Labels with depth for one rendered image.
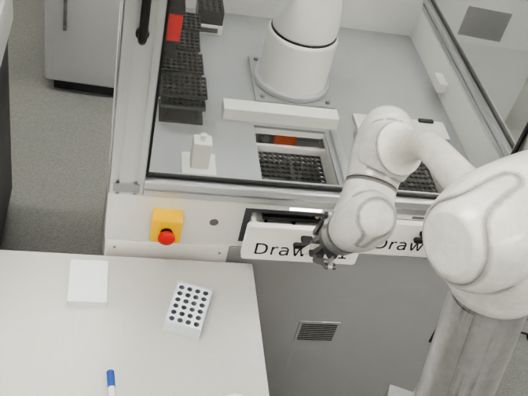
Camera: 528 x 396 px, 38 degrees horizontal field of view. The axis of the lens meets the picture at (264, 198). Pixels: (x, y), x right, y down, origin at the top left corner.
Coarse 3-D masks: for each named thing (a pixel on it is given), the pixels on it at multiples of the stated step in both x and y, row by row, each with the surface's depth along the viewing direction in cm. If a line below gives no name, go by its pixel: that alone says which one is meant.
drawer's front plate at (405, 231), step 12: (396, 228) 188; (408, 228) 188; (420, 228) 189; (396, 240) 191; (408, 240) 192; (372, 252) 193; (384, 252) 194; (396, 252) 194; (408, 252) 195; (420, 252) 195
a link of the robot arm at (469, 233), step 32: (512, 160) 84; (448, 192) 83; (480, 192) 81; (512, 192) 80; (448, 224) 81; (480, 224) 79; (512, 224) 78; (448, 256) 82; (480, 256) 79; (512, 256) 79; (448, 288) 96; (480, 288) 82; (512, 288) 82; (448, 320) 94; (480, 320) 90; (512, 320) 90; (448, 352) 96; (480, 352) 93; (448, 384) 98; (480, 384) 97
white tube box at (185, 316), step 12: (180, 288) 177; (192, 288) 176; (204, 288) 177; (180, 300) 174; (192, 300) 174; (204, 300) 176; (168, 312) 170; (180, 312) 170; (192, 312) 171; (204, 312) 172; (168, 324) 168; (180, 324) 167; (192, 324) 168; (192, 336) 169
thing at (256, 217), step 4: (252, 212) 185; (256, 212) 194; (252, 216) 184; (256, 216) 193; (260, 216) 193; (252, 220) 183; (256, 220) 192; (260, 220) 192; (268, 220) 192; (272, 220) 193; (276, 220) 193; (292, 224) 193; (296, 224) 193; (300, 224) 194; (304, 224) 194; (308, 224) 194; (312, 224) 195; (316, 224) 195
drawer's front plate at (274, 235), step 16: (256, 224) 177; (272, 224) 178; (288, 224) 179; (256, 240) 179; (272, 240) 180; (288, 240) 181; (256, 256) 183; (272, 256) 184; (288, 256) 184; (304, 256) 185; (352, 256) 187
